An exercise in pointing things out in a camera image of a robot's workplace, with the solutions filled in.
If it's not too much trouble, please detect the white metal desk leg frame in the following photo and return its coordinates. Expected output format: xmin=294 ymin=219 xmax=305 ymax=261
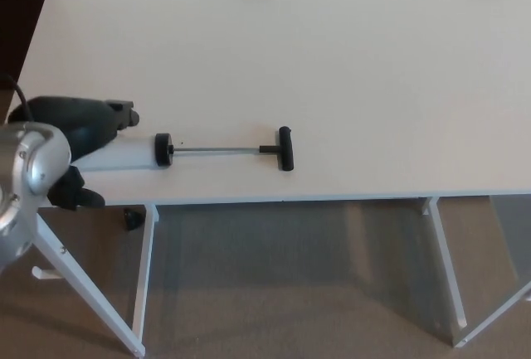
xmin=32 ymin=203 xmax=161 ymax=356
xmin=417 ymin=196 xmax=531 ymax=350

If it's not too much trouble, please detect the dark brown wooden panel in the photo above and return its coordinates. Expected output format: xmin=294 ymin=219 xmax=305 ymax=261
xmin=0 ymin=0 xmax=53 ymax=105

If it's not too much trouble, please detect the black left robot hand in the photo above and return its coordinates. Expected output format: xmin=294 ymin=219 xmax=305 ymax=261
xmin=7 ymin=95 xmax=140 ymax=211

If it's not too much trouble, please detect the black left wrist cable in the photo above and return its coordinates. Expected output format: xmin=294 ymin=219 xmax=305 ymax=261
xmin=0 ymin=75 xmax=35 ymax=123

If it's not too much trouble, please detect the small black floor object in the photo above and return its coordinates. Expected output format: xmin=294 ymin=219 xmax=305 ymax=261
xmin=123 ymin=208 xmax=145 ymax=231

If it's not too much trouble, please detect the white hook on desk leg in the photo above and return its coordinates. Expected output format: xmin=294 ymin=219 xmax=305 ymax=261
xmin=32 ymin=266 xmax=63 ymax=282

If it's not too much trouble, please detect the white air pump black handle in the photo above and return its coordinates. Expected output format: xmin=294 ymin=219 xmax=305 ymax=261
xmin=72 ymin=126 xmax=296 ymax=172

